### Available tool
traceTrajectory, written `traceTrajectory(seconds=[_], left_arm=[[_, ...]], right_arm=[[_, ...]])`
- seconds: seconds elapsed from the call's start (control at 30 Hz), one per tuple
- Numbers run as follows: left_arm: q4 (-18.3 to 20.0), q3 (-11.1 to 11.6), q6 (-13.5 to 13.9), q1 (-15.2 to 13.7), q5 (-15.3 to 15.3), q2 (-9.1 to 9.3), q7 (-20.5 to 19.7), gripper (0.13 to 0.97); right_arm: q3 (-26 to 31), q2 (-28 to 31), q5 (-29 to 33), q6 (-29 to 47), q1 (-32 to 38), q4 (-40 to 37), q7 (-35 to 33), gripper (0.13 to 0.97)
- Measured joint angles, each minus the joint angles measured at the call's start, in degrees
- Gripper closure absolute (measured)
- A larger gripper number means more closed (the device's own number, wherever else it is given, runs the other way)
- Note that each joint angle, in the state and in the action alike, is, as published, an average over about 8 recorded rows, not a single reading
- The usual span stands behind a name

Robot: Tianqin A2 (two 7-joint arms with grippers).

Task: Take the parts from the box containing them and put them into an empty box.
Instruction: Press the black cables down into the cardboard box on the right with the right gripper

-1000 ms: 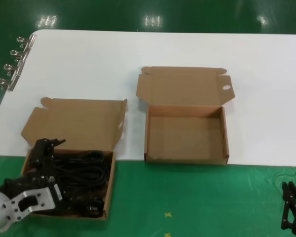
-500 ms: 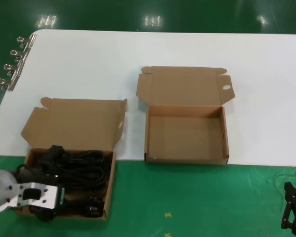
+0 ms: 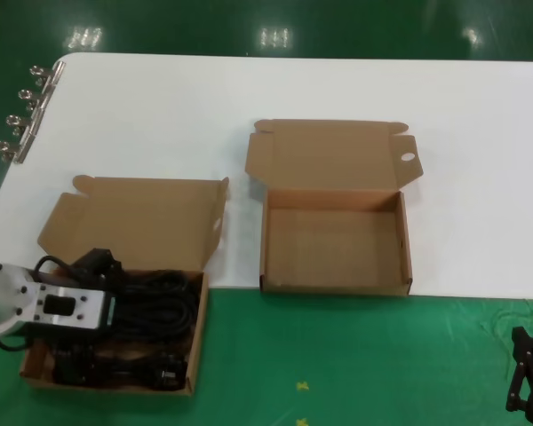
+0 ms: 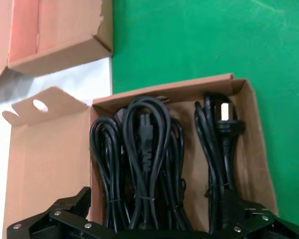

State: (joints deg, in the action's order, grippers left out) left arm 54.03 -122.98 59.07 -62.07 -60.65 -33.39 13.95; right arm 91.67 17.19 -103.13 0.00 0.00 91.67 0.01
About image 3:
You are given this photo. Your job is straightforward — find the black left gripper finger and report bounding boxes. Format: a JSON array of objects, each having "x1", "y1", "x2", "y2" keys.
[{"x1": 53, "y1": 348, "x2": 92, "y2": 386}]

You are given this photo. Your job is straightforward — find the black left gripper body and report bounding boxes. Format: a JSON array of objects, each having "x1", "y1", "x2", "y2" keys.
[{"x1": 33, "y1": 295, "x2": 117, "y2": 351}]

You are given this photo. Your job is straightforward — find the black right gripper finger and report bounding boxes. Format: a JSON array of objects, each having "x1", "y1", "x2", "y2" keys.
[{"x1": 505, "y1": 326, "x2": 533, "y2": 413}]

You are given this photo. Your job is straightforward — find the open brown cardboard box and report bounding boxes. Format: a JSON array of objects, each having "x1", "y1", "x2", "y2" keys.
[
  {"x1": 243, "y1": 118, "x2": 424, "y2": 297},
  {"x1": 20, "y1": 175, "x2": 231, "y2": 397}
]

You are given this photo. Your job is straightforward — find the green work surface cloth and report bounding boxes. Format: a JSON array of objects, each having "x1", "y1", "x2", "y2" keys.
[{"x1": 0, "y1": 283, "x2": 533, "y2": 426}]

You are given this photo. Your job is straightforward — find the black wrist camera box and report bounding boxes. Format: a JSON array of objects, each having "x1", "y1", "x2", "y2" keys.
[{"x1": 73, "y1": 247, "x2": 125, "y2": 289}]

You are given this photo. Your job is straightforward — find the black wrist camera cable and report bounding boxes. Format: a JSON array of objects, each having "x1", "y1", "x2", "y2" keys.
[{"x1": 0, "y1": 254, "x2": 81, "y2": 352}]

